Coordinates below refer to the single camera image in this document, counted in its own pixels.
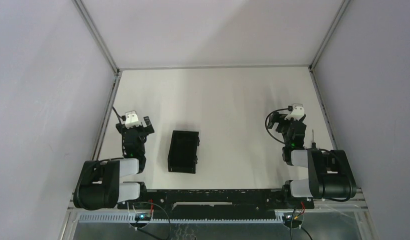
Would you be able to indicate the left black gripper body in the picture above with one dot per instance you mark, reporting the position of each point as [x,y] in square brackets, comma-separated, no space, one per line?
[135,130]

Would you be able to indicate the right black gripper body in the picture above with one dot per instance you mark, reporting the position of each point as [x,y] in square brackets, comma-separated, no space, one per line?
[283,126]

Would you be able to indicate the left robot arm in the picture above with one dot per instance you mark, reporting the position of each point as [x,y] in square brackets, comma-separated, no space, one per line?
[99,184]

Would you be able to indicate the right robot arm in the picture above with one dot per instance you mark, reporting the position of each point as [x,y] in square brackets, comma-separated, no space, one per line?
[329,174]

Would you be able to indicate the black plastic bin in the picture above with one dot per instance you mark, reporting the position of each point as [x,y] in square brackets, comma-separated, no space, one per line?
[182,156]

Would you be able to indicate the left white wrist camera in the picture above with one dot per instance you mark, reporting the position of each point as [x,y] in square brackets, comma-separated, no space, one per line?
[131,119]

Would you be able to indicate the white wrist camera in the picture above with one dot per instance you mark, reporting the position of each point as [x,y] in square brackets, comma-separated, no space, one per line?
[131,119]
[296,112]

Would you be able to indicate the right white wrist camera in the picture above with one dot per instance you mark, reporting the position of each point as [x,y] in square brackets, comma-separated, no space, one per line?
[296,112]

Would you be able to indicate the aluminium frame rail left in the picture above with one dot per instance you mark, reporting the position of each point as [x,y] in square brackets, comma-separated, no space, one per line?
[105,117]

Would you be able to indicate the aluminium frame rail back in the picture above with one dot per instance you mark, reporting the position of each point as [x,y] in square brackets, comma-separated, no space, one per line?
[215,67]

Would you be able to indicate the left circuit board with wires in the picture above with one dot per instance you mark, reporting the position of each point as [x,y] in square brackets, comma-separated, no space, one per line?
[148,216]

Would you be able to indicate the circuit board with wires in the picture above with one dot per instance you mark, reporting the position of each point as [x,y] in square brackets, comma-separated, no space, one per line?
[295,219]
[148,216]

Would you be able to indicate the right circuit board with wires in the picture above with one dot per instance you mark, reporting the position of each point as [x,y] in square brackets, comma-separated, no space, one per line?
[295,219]

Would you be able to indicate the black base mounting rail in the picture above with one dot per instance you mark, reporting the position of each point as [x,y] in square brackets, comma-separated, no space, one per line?
[202,203]

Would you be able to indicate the grey slotted cable duct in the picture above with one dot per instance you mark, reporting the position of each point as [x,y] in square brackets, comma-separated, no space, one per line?
[121,217]

